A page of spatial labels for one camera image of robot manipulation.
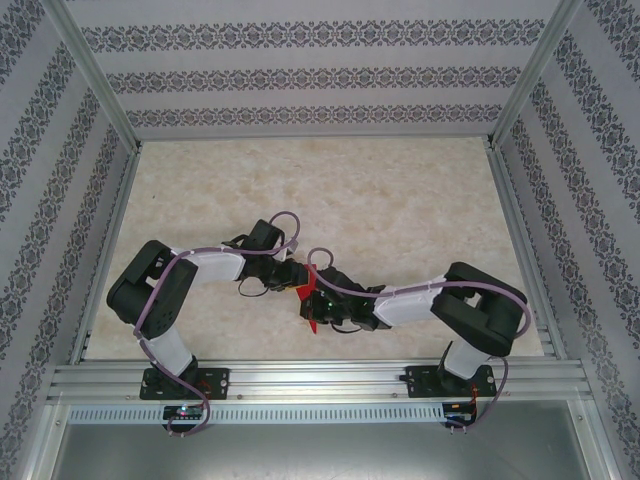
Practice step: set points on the red square paper sheet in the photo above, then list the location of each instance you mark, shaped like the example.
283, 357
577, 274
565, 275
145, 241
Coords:
306, 290

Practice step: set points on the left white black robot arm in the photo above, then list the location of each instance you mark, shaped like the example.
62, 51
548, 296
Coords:
220, 265

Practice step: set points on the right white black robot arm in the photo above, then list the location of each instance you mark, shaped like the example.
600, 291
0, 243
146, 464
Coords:
405, 302

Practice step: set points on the grey metal sheet panel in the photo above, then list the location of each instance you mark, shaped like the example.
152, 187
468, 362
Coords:
320, 455

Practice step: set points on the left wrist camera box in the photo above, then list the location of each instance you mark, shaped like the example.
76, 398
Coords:
291, 251

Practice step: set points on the aluminium mounting rail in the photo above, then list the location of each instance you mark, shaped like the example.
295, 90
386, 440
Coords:
320, 375

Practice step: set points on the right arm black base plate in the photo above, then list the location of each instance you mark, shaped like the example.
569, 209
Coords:
425, 382

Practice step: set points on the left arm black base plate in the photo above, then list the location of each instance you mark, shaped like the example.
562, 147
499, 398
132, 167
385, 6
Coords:
215, 382

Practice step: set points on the aluminium frame crossbeam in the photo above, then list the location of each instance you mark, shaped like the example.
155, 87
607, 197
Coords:
315, 136

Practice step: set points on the aluminium side rail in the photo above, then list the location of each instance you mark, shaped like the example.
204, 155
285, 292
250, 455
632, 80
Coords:
117, 225
520, 225

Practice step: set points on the aluminium frame post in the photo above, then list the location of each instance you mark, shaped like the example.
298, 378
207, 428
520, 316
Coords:
537, 75
95, 75

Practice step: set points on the aluminium lower frame beam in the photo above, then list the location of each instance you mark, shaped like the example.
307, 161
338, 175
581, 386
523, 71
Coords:
42, 445
597, 445

